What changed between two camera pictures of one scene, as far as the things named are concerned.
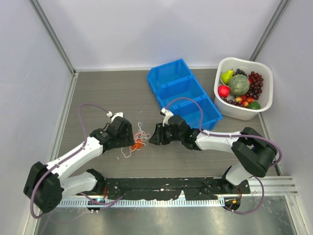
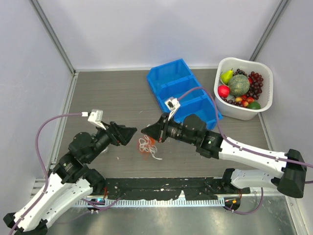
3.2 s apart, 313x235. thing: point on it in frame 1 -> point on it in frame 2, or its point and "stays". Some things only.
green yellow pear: [226, 76] stays
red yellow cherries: [245, 100] stays
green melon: [239, 85] stays
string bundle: [139, 138] -> [145, 146]
